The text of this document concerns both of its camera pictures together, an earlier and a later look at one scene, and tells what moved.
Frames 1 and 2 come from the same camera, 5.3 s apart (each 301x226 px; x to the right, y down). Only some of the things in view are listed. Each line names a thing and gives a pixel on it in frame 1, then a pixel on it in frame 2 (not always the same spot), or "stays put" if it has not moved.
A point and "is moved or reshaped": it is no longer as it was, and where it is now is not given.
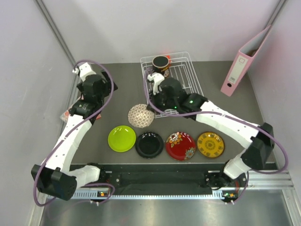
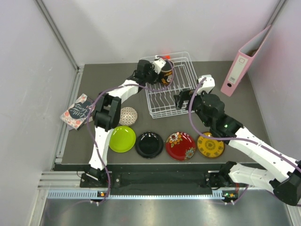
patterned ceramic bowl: [140, 117] to [128, 116]
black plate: [149, 145] stays put
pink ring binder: [246, 55] stays put
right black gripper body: [160, 101] to [196, 105]
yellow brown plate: [210, 144] stays put
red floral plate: [180, 146] stays put
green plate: [122, 138] stays put
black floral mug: [161, 64] is moved or reshaped
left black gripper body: [106, 87] to [151, 76]
